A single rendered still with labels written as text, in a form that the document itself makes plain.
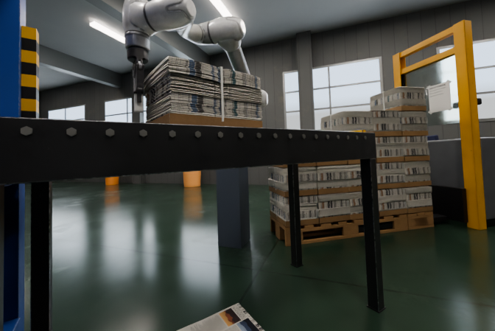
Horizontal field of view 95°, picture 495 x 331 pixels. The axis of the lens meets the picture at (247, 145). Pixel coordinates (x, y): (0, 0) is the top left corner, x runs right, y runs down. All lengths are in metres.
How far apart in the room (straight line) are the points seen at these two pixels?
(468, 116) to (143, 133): 2.65
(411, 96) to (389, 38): 3.12
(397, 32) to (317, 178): 4.25
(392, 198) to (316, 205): 0.74
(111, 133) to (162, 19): 0.53
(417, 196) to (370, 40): 3.71
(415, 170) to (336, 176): 0.81
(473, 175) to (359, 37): 3.64
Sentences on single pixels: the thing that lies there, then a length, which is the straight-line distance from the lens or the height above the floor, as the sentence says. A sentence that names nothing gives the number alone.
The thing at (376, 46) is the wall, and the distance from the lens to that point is 5.56.
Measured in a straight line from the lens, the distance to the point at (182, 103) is 0.75.
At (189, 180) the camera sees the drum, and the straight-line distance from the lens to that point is 5.49.
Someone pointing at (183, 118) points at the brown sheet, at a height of 0.84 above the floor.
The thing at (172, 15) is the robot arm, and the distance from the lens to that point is 0.95.
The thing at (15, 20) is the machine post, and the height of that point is 1.28.
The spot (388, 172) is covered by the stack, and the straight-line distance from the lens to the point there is 2.36.
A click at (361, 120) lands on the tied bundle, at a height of 0.98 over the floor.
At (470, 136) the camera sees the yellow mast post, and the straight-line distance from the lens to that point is 2.79.
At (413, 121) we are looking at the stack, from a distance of 2.58.
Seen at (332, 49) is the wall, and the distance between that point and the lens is 5.52.
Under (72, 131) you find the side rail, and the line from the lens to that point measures 0.57.
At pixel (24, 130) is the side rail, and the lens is 0.58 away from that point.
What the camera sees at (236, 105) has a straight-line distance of 0.86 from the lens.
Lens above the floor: 0.72
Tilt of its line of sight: 2 degrees up
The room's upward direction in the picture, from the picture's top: 2 degrees counter-clockwise
